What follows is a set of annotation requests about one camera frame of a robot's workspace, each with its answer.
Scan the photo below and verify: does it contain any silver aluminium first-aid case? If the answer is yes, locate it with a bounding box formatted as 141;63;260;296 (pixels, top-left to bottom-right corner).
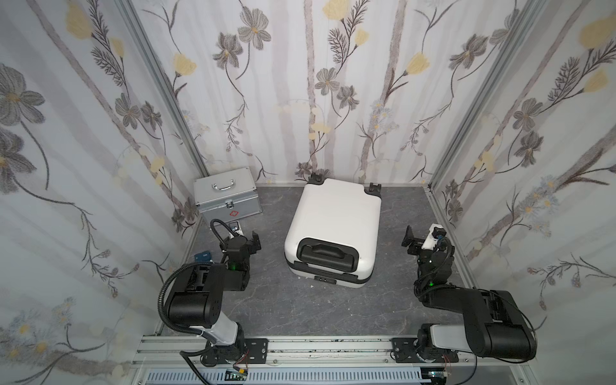
194;167;262;223

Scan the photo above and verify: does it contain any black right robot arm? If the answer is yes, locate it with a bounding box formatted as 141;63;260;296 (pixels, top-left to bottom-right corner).
392;224;537;364

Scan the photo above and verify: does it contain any white slotted cable duct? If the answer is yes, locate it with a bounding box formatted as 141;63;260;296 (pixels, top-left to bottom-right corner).
143;367;429;385

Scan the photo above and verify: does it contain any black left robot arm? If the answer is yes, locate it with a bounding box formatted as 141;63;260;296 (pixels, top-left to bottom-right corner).
157;219;269;384

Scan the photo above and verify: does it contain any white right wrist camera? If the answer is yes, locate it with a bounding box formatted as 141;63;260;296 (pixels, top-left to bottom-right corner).
421;224;447;250

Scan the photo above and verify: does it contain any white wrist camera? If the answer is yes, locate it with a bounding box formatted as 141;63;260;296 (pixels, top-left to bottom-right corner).
227;221;244;237
421;224;447;250

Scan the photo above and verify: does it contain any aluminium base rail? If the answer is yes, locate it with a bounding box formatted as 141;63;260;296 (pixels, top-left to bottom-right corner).
124;335;539;384

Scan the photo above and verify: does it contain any small blue box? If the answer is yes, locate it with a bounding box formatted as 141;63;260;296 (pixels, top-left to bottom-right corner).
193;250;213;263

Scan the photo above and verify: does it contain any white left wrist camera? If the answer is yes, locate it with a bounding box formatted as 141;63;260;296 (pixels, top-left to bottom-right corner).
227;221;244;237

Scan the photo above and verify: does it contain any white hard-shell suitcase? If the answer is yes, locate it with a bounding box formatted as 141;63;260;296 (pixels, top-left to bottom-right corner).
284;175;382;288

